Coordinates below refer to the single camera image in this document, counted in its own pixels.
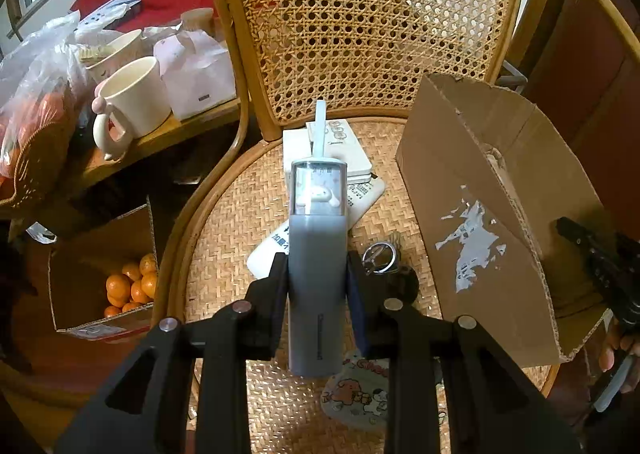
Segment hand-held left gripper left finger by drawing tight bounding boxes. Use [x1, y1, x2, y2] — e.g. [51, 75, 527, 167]
[55, 251, 290, 454]

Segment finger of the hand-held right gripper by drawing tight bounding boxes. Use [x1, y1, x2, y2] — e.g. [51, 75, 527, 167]
[555, 217, 640, 325]

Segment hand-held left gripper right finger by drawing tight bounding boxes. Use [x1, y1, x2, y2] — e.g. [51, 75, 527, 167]
[345, 250, 583, 454]

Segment grey bottle with cartoon window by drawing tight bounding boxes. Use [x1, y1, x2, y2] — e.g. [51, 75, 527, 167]
[287, 100, 348, 378]

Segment key ring with keys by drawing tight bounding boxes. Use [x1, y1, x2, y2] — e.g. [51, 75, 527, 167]
[361, 234, 421, 305]

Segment white cosmetic tube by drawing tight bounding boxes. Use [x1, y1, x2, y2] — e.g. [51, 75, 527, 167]
[246, 177, 387, 280]

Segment large cardboard box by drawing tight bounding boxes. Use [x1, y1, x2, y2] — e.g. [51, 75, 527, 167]
[395, 73, 613, 367]

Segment person's right hand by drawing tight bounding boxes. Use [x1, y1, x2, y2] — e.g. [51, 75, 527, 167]
[597, 319, 640, 395]

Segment cartoon printed pouch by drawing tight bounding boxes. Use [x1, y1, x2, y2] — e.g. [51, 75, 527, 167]
[320, 351, 448, 435]

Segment white plug charger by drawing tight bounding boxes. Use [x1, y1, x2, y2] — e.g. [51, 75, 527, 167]
[282, 129, 316, 185]

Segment pile of loose oranges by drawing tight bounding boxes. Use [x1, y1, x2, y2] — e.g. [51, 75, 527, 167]
[103, 253, 158, 319]

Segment flat white remote control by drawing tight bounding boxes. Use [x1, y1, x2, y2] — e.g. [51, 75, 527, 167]
[306, 120, 373, 182]

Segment wooden side table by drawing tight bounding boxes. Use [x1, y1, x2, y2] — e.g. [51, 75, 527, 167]
[0, 94, 246, 235]

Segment small cardboard box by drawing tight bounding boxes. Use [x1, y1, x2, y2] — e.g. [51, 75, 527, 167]
[47, 194, 161, 340]

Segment white paper bag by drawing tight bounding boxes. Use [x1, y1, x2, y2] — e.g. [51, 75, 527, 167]
[152, 27, 237, 121]

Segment cream ceramic mug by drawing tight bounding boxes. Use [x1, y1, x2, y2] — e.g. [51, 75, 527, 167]
[91, 56, 173, 162]

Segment beige round container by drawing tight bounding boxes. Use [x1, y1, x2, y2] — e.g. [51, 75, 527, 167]
[180, 7, 217, 34]

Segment cream paper cup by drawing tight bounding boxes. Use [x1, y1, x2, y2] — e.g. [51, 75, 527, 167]
[80, 29, 145, 85]

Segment rattan chair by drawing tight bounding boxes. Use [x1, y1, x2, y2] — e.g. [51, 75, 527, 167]
[162, 0, 640, 454]

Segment clear plastic bag of oranges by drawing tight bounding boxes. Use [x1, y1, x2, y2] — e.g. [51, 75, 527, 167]
[0, 12, 96, 180]

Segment black and white box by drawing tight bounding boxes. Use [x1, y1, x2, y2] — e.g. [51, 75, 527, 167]
[80, 0, 143, 30]

